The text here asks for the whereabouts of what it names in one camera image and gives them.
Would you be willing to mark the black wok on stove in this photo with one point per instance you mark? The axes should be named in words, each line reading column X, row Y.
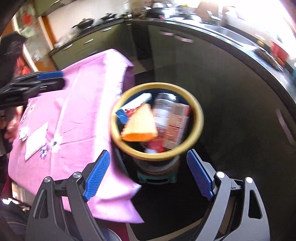
column 85, row 23

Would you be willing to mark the green side cabinets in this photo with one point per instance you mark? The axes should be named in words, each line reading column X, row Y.
column 111, row 36

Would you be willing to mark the red white carton box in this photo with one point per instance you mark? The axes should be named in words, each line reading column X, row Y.
column 177, row 123

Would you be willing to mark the pink floral tablecloth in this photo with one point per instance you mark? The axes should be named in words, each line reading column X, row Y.
column 78, row 131

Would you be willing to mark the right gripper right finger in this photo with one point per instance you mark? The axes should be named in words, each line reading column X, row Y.
column 236, row 210

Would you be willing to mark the red checkered apron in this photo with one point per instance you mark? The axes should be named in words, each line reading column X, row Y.
column 21, row 67

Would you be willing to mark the dark kitchen base cabinets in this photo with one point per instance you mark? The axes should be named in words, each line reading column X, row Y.
column 249, row 108

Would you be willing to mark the yellow rimmed trash bin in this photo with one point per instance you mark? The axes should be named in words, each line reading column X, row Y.
column 159, row 168

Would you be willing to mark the clear plastic drink bottle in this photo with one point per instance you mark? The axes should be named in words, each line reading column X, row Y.
column 161, row 110

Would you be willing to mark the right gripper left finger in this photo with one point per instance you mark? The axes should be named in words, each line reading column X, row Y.
column 47, row 219

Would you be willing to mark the white snack wrapper packet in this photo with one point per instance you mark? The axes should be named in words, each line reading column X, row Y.
column 23, row 133

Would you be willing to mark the orange foam fruit net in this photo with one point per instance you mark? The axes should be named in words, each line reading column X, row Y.
column 141, row 126

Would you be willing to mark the blue white wrapper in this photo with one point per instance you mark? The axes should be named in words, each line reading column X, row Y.
column 125, row 112

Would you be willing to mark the red instant noodle cup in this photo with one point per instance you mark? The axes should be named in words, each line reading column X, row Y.
column 279, row 54

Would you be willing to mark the stainless steel sink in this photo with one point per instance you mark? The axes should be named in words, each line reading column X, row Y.
column 229, row 34

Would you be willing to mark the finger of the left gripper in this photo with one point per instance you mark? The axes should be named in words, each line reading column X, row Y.
column 41, row 76
column 18, row 93

